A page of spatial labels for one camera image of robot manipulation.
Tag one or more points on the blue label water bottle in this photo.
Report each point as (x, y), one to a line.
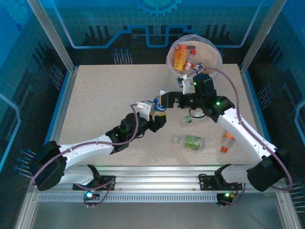
(159, 106)

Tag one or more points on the red label cola bottle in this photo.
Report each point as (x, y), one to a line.
(188, 66)

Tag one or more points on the orange juice bottle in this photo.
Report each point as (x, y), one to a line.
(179, 58)

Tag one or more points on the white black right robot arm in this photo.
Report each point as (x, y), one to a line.
(245, 133)

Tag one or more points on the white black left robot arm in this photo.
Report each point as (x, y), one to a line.
(85, 149)

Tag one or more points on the white plastic bin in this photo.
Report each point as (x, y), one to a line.
(209, 59)

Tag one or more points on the pale green label clear bottle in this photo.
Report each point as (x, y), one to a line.
(188, 120)

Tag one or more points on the green label plastic bottle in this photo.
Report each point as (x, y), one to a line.
(193, 142)

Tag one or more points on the orange label bottle orange cap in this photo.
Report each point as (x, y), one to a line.
(226, 144)

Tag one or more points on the perforated metal strip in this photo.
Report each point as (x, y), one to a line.
(155, 198)

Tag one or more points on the small LED controller board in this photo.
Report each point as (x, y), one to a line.
(90, 194)
(226, 195)

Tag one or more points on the grey metal shelf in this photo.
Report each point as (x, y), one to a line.
(155, 217)

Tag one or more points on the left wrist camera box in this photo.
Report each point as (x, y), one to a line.
(147, 106)

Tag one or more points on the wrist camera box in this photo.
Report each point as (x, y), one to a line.
(147, 106)
(187, 84)

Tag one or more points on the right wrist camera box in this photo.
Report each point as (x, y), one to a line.
(187, 84)

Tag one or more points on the blue edged aluminium side rail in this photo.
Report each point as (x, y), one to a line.
(64, 100)
(255, 100)

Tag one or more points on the aluminium rail beam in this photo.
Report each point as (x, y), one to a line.
(155, 177)

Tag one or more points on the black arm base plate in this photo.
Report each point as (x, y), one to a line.
(106, 178)
(206, 182)

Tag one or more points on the aluminium corner post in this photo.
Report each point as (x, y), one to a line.
(261, 35)
(53, 35)

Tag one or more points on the aluminium frame leg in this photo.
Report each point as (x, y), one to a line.
(26, 212)
(289, 214)

